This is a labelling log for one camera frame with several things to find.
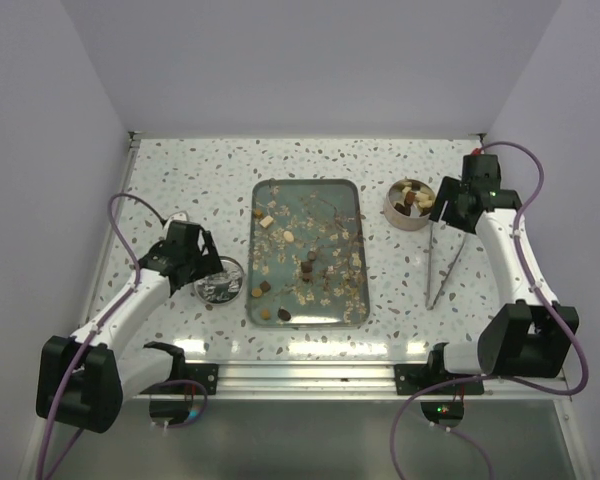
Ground white round swirl chocolate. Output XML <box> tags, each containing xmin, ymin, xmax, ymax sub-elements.
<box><xmin>283</xmin><ymin>231</ymin><xmax>295</xmax><ymax>243</ymax></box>

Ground purple cable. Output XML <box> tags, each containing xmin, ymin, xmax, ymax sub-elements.
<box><xmin>40</xmin><ymin>193</ymin><xmax>210</xmax><ymax>480</ymax></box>
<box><xmin>392</xmin><ymin>141</ymin><xmax>589</xmax><ymax>480</ymax></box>

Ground dark ridged oval chocolate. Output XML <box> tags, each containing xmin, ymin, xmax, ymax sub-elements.
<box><xmin>278</xmin><ymin>308</ymin><xmax>291</xmax><ymax>321</ymax></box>

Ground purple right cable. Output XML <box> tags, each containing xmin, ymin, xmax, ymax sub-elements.
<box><xmin>392</xmin><ymin>141</ymin><xmax>589</xmax><ymax>480</ymax></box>

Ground white rectangular chocolate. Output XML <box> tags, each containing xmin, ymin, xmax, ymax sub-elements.
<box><xmin>260</xmin><ymin>216</ymin><xmax>274</xmax><ymax>228</ymax></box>

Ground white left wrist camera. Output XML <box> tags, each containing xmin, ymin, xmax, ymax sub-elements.
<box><xmin>165</xmin><ymin>211</ymin><xmax>189</xmax><ymax>224</ymax></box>

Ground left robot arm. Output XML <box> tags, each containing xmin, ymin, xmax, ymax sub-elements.
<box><xmin>36</xmin><ymin>220</ymin><xmax>223</xmax><ymax>433</ymax></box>

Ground round tin container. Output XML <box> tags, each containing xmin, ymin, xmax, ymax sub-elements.
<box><xmin>383</xmin><ymin>178</ymin><xmax>436</xmax><ymax>231</ymax></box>

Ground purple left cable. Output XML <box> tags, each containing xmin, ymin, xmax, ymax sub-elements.
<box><xmin>40</xmin><ymin>193</ymin><xmax>210</xmax><ymax>480</ymax></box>

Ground aluminium frame rail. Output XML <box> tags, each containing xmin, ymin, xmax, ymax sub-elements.
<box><xmin>129</xmin><ymin>357</ymin><xmax>566</xmax><ymax>399</ymax></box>

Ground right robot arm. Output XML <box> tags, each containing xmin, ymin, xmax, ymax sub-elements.
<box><xmin>425</xmin><ymin>151</ymin><xmax>579</xmax><ymax>393</ymax></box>

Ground silver embossed tin lid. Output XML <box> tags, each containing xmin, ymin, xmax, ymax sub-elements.
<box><xmin>192</xmin><ymin>256</ymin><xmax>245</xmax><ymax>306</ymax></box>

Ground floral blue serving tray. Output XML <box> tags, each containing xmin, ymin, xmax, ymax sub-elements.
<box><xmin>246</xmin><ymin>179</ymin><xmax>370</xmax><ymax>328</ymax></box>

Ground metal serving tongs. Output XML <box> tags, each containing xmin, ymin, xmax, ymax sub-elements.
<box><xmin>425</xmin><ymin>222</ymin><xmax>468</xmax><ymax>311</ymax></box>

